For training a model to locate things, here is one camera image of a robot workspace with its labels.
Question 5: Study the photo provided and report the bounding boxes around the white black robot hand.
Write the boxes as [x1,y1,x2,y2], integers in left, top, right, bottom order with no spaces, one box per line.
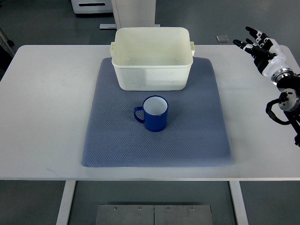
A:
[233,26,291,76]

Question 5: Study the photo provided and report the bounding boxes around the blue enamel mug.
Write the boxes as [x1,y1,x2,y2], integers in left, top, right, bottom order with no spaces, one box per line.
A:
[134,95,169,132]

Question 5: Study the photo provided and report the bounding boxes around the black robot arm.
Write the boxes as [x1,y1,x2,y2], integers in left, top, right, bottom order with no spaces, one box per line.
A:
[265,68,300,146]

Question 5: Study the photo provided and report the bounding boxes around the white plastic box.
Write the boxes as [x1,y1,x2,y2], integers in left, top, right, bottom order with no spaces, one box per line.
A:
[110,27,195,91]

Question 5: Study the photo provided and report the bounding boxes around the small grey floor plate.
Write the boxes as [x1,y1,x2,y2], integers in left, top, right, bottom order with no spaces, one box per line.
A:
[216,35,229,43]

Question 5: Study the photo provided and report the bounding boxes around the blue textured mat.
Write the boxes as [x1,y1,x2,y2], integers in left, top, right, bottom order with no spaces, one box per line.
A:
[81,57,235,168]

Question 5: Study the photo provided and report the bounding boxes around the white column with base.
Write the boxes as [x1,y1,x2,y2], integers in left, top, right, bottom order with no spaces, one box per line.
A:
[99,0,160,30]

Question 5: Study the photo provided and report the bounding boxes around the right white table leg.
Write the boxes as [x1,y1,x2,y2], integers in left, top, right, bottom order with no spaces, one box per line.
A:
[229,181,248,225]

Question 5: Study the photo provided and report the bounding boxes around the white table leg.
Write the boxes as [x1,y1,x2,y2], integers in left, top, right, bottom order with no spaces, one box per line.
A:
[56,180,76,225]
[229,181,248,225]

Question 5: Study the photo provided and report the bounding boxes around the white cabinet with slot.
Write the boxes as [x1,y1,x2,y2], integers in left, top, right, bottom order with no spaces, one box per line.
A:
[71,0,113,14]

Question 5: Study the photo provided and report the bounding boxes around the grey metal floor plate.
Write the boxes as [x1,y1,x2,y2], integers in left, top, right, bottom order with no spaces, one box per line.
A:
[96,204,213,225]

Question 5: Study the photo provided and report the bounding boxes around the dark chair at left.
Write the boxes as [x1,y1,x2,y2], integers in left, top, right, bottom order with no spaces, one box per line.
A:
[0,29,15,71]

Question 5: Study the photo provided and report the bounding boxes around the left white table leg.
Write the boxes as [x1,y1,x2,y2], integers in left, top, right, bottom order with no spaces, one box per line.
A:
[56,180,76,225]

